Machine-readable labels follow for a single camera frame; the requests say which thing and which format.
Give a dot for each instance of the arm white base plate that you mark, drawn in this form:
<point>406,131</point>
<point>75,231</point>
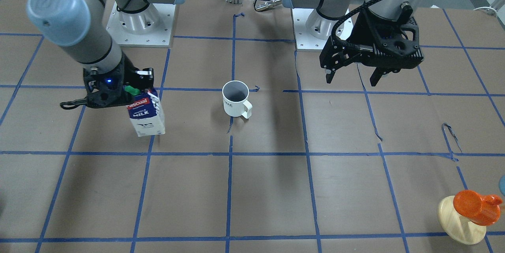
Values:
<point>152,27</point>
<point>311,30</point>

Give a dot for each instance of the Pascual milk carton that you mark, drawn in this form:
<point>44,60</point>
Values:
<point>146,113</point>

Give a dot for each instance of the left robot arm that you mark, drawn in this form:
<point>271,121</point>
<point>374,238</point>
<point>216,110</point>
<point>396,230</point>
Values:
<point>346,19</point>

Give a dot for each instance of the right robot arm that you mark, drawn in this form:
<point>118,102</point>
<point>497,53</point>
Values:
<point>75,26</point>

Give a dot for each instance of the blue object at edge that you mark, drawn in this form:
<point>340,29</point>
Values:
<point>501,185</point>

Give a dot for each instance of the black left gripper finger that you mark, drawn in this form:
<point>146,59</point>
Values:
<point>378,73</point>
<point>330,73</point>

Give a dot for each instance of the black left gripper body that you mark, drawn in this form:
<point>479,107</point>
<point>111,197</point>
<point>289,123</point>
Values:
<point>360,36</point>

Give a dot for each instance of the orange mug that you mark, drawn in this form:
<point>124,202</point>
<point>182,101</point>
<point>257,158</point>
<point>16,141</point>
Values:
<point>483,210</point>

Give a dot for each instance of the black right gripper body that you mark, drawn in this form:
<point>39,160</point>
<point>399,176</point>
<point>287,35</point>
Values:
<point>127,72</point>

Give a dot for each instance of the white mug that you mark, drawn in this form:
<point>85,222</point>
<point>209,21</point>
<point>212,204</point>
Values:
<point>235,99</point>

